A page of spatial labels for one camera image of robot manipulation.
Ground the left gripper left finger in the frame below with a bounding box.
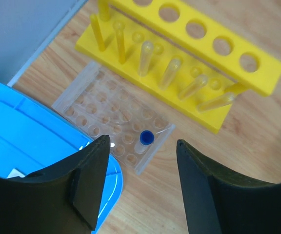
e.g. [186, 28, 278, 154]
[0, 135, 110, 234]

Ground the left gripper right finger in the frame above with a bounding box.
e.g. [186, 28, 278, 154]
[176, 139, 281, 234]

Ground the blue capped test tube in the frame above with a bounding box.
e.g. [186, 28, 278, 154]
[134, 130, 155, 154]

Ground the clear test tube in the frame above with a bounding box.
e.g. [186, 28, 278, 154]
[138, 41, 154, 77]
[179, 74, 208, 100]
[197, 92, 236, 112]
[159, 58, 181, 90]

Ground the blue plastic tray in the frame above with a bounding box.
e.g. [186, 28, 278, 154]
[0, 83, 123, 234]

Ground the clear acrylic tube rack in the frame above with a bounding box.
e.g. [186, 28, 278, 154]
[52, 61, 175, 175]

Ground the yellow test tube rack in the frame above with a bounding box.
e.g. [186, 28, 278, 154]
[75, 0, 281, 133]

